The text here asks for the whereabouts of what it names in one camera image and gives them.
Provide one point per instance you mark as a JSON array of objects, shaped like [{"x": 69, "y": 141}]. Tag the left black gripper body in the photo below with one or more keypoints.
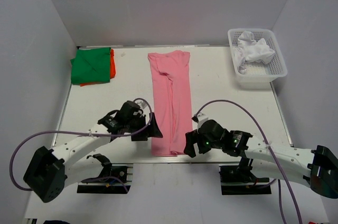
[{"x": 138, "y": 124}]

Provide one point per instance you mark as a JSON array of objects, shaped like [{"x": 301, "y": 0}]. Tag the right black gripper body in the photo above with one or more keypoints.
[{"x": 205, "y": 145}]

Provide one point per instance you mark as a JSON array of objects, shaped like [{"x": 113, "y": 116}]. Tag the pink t shirt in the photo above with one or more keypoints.
[{"x": 172, "y": 101}]

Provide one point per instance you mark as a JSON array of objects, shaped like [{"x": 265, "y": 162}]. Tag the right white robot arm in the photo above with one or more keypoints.
[{"x": 315, "y": 169}]

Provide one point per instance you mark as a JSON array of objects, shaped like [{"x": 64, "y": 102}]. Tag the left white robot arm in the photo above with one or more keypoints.
[{"x": 52, "y": 170}]

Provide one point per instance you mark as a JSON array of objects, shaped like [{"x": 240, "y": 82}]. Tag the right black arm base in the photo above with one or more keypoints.
[{"x": 234, "y": 183}]

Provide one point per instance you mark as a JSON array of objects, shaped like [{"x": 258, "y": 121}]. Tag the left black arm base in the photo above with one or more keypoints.
[{"x": 116, "y": 179}]

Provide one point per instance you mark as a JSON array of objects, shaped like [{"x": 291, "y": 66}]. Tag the orange folded t shirt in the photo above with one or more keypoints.
[{"x": 112, "y": 70}]

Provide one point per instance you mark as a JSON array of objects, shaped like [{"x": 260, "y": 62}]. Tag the green folded t shirt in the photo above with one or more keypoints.
[{"x": 91, "y": 66}]

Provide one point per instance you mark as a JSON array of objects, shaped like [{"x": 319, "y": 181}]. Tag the white plastic basket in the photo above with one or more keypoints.
[{"x": 257, "y": 74}]

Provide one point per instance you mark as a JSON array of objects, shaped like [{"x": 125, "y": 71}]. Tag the white crumpled t shirt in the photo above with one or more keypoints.
[{"x": 249, "y": 50}]

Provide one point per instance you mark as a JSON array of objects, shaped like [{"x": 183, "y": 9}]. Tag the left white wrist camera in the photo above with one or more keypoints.
[{"x": 141, "y": 103}]

